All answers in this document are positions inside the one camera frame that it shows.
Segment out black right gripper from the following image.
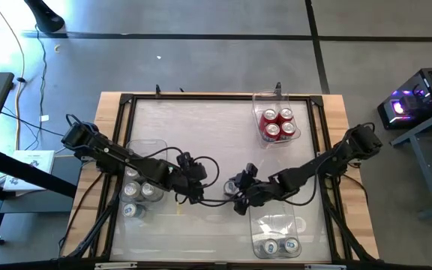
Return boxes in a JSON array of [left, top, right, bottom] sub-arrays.
[[233, 170, 268, 217]]

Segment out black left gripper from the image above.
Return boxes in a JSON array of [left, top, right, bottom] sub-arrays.
[[174, 166, 208, 206]]

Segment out blue lemon soda can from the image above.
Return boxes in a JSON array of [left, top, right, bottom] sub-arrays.
[[139, 181, 164, 202]]

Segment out clear plastic bin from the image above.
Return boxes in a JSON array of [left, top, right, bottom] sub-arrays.
[[252, 86, 302, 149], [119, 138, 169, 206], [248, 198, 302, 260]]

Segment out white booklet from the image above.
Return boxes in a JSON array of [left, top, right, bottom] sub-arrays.
[[12, 149, 56, 174]]

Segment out white paper sheet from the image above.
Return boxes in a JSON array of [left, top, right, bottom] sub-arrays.
[[1, 174, 48, 193]]

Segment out grey metal stand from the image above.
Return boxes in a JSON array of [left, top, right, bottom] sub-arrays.
[[390, 103, 432, 221]]

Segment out black stand foot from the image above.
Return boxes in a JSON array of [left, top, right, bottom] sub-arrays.
[[23, 0, 66, 34]]

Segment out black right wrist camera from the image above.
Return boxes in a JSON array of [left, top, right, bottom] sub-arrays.
[[244, 162, 260, 180]]

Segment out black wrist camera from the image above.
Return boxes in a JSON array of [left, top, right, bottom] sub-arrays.
[[244, 162, 260, 180], [176, 151, 197, 170]]

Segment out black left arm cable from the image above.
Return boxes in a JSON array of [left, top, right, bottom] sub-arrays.
[[64, 113, 221, 188]]

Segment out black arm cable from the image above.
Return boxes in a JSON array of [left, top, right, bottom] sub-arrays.
[[196, 160, 319, 208], [64, 113, 221, 188]]

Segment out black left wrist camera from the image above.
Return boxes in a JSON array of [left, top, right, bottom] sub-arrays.
[[176, 151, 197, 170]]

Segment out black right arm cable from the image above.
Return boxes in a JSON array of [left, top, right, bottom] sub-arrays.
[[196, 160, 319, 208]]

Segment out white frame bracket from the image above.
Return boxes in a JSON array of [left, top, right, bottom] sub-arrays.
[[94, 262, 138, 270], [304, 264, 347, 270]]

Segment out thin black cable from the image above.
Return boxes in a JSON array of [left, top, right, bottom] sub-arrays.
[[0, 103, 65, 137]]

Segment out black floor cable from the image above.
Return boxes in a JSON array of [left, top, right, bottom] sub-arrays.
[[24, 24, 48, 151]]

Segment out yellow floor cable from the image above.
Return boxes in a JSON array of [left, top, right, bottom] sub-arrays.
[[0, 0, 28, 151]]

